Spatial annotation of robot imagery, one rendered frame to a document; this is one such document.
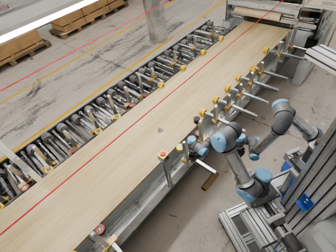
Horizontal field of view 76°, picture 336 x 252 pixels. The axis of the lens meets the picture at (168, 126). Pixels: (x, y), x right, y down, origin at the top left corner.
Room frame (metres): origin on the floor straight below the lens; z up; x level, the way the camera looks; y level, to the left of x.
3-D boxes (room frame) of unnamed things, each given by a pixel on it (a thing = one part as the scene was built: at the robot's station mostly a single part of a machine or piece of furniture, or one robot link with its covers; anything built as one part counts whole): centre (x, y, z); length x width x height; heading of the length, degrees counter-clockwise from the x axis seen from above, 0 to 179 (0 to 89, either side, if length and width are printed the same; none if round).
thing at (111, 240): (0.55, 0.63, 0.81); 0.14 x 0.06 x 0.05; 130
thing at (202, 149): (1.01, -0.24, 1.21); 0.11 x 0.11 x 0.08; 32
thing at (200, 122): (1.35, -0.31, 0.93); 0.04 x 0.04 x 0.48; 40
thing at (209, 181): (1.32, -0.41, 0.04); 0.30 x 0.08 x 0.08; 130
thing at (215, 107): (1.51, -0.50, 0.93); 0.04 x 0.04 x 0.48; 40
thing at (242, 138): (1.08, -0.59, 1.13); 0.09 x 0.08 x 0.11; 72
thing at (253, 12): (3.45, -1.94, 1.05); 1.43 x 0.12 x 0.12; 40
